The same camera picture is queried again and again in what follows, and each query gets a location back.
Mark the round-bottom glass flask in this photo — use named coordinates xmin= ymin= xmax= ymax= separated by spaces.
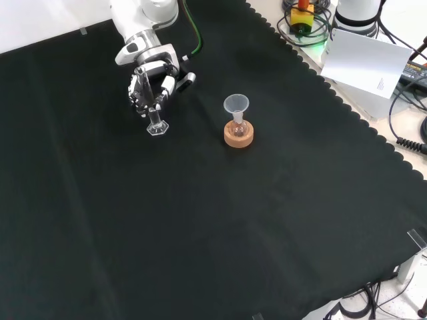
xmin=229 ymin=114 xmax=249 ymax=138

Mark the yellow stop button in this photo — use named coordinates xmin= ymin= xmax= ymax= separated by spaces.
xmin=289 ymin=0 xmax=316 ymax=36

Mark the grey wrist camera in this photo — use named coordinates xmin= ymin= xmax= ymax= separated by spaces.
xmin=175 ymin=71 xmax=197 ymax=93

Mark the pale board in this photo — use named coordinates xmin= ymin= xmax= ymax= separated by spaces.
xmin=320 ymin=28 xmax=414 ymax=100

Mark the black spiral cable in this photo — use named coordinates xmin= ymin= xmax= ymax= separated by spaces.
xmin=388 ymin=79 xmax=427 ymax=153

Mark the clear plastic funnel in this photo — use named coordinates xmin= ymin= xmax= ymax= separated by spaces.
xmin=223 ymin=94 xmax=250 ymax=123

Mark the cork ring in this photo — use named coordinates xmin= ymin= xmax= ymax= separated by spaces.
xmin=223 ymin=119 xmax=256 ymax=149

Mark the green cable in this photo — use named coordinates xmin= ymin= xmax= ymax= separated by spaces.
xmin=179 ymin=0 xmax=204 ymax=63

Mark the black power adapter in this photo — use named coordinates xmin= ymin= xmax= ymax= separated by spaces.
xmin=398 ymin=61 xmax=427 ymax=87

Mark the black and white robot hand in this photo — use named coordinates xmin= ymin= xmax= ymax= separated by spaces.
xmin=128 ymin=57 xmax=181 ymax=118

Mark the clear glass graduated cylinder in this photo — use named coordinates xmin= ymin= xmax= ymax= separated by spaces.
xmin=137 ymin=66 xmax=170 ymax=138

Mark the black bench cloth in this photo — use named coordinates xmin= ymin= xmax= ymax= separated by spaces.
xmin=0 ymin=0 xmax=427 ymax=320

